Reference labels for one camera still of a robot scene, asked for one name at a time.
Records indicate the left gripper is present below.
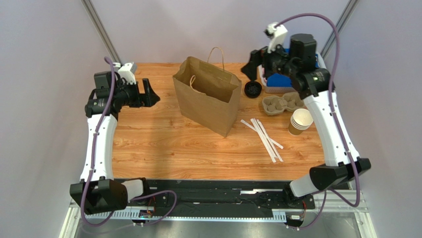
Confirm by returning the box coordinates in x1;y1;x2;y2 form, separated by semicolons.
114;79;160;108

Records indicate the cardboard cup carrier tray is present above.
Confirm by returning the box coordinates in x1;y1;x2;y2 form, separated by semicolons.
262;92;305;116

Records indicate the brown paper bag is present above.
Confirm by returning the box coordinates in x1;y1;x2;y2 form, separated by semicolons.
172;56;242;137

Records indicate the white straw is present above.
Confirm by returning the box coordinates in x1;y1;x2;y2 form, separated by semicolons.
250;118;284;163
241;118;278;163
257;127;284;149

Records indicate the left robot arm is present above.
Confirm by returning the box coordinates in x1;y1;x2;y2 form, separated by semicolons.
69;71;160;215

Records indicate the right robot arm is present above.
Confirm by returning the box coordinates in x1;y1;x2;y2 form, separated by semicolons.
241;33;371;197

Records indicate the stack of black lids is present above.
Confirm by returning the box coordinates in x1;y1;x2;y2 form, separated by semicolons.
244;81;262;98

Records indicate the white plastic basket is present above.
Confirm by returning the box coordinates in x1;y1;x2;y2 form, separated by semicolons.
257;49;327;93

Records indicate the blue folded cloth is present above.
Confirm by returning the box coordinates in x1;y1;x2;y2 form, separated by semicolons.
264;52;325;88

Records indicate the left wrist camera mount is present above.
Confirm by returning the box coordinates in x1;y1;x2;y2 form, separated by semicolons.
113;62;137;84

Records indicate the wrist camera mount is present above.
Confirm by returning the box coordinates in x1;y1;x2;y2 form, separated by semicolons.
264;22;288;53
113;62;137;84

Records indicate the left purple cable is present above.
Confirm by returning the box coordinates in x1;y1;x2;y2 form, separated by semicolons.
80;56;178;229

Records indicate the purple cable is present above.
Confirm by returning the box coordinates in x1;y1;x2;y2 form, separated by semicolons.
80;56;178;229
273;13;361;231

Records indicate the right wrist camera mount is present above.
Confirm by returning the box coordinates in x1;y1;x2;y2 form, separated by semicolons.
264;22;288;53

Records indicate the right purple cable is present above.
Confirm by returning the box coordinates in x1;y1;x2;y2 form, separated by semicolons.
273;13;361;231

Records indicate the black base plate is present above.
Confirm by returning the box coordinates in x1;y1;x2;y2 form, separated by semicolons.
129;179;316;219

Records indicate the aluminium frame rail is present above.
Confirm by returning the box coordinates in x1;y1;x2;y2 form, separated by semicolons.
60;179;377;238

